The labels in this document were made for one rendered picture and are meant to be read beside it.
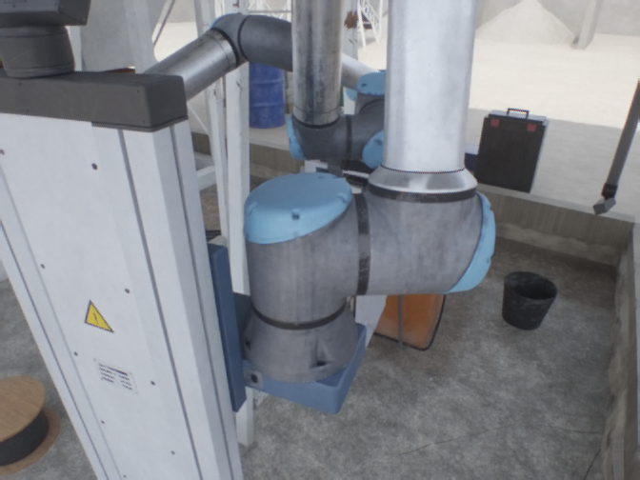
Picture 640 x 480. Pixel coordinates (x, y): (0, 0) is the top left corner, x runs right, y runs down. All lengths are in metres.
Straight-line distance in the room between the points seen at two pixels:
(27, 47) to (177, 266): 0.27
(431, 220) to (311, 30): 0.36
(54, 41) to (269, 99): 5.44
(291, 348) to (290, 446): 1.64
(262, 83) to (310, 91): 5.10
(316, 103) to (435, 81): 0.29
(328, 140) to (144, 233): 0.44
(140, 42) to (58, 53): 3.83
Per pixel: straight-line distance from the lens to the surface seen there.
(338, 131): 0.85
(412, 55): 0.56
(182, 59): 1.14
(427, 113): 0.56
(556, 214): 4.01
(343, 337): 0.67
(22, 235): 0.70
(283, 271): 0.57
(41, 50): 0.55
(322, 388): 0.67
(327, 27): 0.73
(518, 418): 2.55
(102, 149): 0.50
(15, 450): 2.53
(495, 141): 4.13
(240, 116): 1.59
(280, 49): 1.14
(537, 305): 2.95
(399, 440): 2.30
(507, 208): 4.05
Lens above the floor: 1.84
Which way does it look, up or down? 29 degrees down
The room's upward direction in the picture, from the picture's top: straight up
